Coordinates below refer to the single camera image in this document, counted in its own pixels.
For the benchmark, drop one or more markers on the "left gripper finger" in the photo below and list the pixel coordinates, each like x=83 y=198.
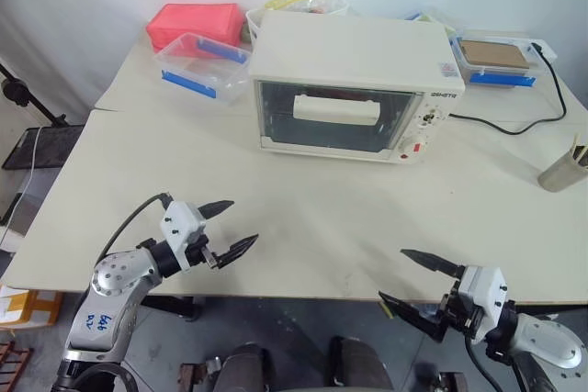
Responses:
x=217 y=208
x=236 y=249

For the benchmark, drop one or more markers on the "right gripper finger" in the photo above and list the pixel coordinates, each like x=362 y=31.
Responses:
x=411 y=314
x=432 y=261

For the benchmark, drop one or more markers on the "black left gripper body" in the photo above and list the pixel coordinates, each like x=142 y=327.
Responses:
x=200 y=252

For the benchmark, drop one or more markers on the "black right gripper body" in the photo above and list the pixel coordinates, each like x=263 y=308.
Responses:
x=454 y=311

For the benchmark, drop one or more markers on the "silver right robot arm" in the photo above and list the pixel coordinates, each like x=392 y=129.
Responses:
x=546 y=337

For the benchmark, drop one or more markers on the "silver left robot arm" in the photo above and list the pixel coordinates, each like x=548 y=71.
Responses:
x=115 y=272

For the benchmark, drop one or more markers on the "glass oven door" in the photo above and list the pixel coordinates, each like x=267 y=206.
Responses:
x=275 y=130

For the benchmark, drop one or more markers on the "small oven control knob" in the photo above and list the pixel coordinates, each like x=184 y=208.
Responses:
x=429 y=117

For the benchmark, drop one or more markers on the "white toaster oven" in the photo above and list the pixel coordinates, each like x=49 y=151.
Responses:
x=349 y=48

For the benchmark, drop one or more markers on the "dark rounded shape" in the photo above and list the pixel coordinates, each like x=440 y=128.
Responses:
x=243 y=369
x=360 y=364

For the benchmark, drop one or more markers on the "empty clear blue-clip container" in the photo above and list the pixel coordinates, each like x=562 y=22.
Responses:
x=202 y=71

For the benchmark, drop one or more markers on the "grey cup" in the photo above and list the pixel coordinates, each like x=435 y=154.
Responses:
x=558 y=176

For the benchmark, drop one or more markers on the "yellow cardboard box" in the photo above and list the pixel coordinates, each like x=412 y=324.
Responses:
x=32 y=307

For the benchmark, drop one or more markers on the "black floor tray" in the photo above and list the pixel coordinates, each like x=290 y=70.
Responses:
x=50 y=144

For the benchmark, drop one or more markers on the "red plastic box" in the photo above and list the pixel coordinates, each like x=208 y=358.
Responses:
x=193 y=20

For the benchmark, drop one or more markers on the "clear container with brown block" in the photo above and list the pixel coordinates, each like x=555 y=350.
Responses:
x=500 y=77

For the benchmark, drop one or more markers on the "brown flat block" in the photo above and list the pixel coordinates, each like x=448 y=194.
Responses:
x=494 y=56

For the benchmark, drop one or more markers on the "yellow-topped clear zip bag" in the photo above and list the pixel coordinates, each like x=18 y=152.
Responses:
x=312 y=2

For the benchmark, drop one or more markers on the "white power plug adapter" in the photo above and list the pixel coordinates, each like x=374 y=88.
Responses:
x=544 y=51

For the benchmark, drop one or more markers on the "small blue-lidded clear container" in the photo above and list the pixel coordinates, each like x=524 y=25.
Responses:
x=427 y=18

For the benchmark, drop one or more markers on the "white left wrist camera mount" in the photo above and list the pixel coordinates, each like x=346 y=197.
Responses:
x=181 y=225

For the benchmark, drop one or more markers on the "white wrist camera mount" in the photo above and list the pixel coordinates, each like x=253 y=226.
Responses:
x=181 y=225
x=484 y=291

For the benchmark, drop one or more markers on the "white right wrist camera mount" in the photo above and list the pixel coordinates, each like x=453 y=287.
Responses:
x=484 y=291

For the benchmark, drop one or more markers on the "black table frame bracket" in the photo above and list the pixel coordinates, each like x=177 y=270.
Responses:
x=174 y=307

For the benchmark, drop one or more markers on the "red metal frame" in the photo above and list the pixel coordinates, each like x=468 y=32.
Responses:
x=14 y=364

